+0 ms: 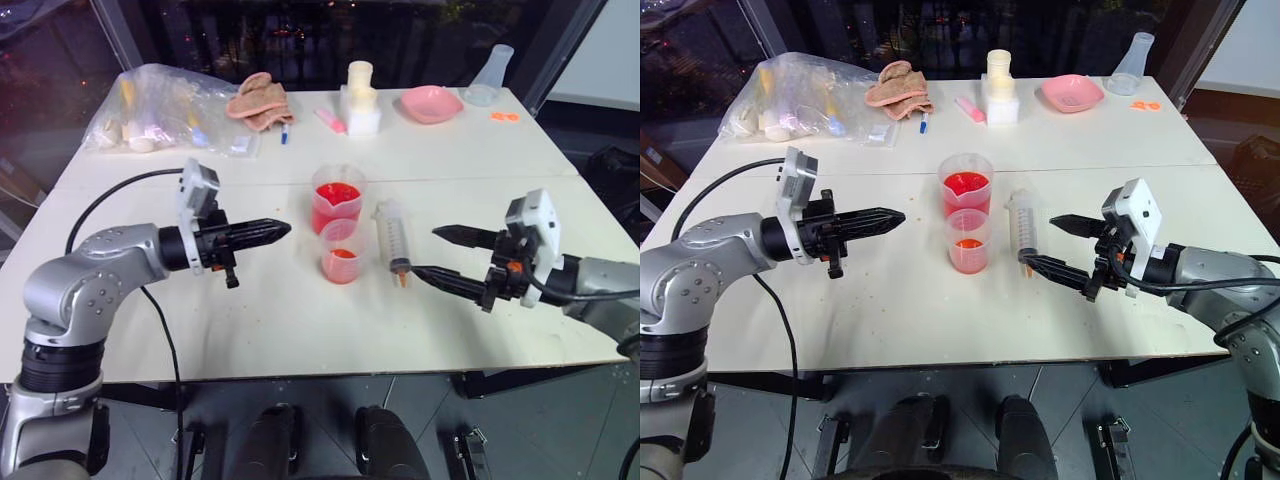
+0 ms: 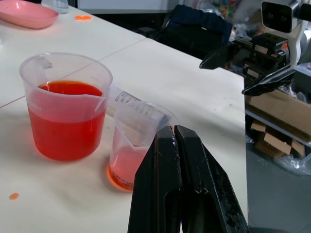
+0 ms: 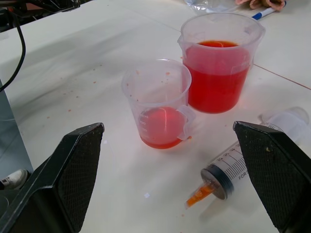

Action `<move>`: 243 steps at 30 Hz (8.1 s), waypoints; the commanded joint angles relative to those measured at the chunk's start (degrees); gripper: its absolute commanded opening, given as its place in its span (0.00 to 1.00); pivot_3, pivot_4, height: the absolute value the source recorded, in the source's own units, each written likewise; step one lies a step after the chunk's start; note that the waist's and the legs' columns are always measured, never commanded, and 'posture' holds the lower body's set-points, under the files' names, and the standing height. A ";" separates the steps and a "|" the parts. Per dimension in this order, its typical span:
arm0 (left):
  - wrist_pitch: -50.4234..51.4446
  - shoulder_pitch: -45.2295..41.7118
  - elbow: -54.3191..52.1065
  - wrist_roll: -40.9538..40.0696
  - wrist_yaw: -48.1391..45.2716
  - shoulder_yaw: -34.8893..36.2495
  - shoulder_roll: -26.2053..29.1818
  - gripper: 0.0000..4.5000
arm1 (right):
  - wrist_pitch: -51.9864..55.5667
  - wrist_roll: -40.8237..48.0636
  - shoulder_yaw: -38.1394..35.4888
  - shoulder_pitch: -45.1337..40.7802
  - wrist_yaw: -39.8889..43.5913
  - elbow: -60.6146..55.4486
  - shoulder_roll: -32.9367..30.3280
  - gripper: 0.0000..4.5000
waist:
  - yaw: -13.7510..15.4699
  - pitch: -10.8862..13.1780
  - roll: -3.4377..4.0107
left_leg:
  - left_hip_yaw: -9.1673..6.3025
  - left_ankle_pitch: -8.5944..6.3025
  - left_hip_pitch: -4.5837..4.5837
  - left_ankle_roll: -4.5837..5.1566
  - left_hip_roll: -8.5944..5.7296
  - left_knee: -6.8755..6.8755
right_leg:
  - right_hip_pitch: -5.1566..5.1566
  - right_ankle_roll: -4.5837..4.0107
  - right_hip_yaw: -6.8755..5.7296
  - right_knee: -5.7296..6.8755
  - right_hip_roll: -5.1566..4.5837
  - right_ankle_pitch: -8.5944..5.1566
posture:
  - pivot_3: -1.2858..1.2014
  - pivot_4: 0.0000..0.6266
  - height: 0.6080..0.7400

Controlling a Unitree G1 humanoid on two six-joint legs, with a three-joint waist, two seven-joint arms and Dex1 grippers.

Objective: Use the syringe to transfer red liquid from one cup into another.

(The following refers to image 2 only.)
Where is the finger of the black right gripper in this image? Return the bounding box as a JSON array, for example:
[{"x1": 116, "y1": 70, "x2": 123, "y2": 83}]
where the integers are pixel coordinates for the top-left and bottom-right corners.
[
  {"x1": 242, "y1": 68, "x2": 296, "y2": 97},
  {"x1": 199, "y1": 44, "x2": 244, "y2": 71}
]

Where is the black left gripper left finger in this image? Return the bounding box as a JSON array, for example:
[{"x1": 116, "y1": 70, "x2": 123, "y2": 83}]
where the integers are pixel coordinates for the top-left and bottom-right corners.
[{"x1": 127, "y1": 125, "x2": 183, "y2": 233}]

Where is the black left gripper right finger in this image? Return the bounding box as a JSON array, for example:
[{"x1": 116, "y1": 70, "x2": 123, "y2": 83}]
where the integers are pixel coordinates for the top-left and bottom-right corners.
[{"x1": 174, "y1": 125, "x2": 249, "y2": 233}]

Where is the small beaker with pink liquid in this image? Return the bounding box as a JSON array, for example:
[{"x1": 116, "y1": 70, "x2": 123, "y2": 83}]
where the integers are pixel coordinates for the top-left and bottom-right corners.
[{"x1": 107, "y1": 100, "x2": 180, "y2": 193}]

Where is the large beaker with red liquid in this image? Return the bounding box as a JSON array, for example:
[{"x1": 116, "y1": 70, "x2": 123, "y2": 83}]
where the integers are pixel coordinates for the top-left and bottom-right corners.
[{"x1": 19, "y1": 51, "x2": 114, "y2": 162}]

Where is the clear plastic cup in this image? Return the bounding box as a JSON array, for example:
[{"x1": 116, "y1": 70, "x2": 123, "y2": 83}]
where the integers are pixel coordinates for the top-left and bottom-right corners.
[{"x1": 40, "y1": 0, "x2": 69, "y2": 14}]

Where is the large brown cardboard box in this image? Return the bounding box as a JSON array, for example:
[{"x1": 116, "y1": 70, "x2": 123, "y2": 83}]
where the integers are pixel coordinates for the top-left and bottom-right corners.
[{"x1": 244, "y1": 89, "x2": 311, "y2": 148}]

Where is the dark blue bag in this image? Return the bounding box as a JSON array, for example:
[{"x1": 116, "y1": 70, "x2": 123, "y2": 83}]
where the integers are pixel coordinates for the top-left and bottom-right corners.
[{"x1": 145, "y1": 4, "x2": 233, "y2": 60}]

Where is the small open cardboard box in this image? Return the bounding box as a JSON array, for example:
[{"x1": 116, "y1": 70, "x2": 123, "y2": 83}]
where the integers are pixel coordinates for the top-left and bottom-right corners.
[{"x1": 250, "y1": 119, "x2": 306, "y2": 159}]

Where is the clear measuring cylinder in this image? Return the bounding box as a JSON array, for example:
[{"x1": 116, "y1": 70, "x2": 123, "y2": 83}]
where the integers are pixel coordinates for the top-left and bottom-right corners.
[{"x1": 104, "y1": 83, "x2": 171, "y2": 127}]

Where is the clear crumpled plastic bag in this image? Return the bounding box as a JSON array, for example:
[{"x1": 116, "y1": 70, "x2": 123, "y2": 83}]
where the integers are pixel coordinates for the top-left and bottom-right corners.
[{"x1": 273, "y1": 152, "x2": 311, "y2": 176}]

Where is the pink plastic tray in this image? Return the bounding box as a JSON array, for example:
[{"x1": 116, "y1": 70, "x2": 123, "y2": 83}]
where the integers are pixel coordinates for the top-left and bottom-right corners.
[{"x1": 0, "y1": 0, "x2": 60, "y2": 30}]

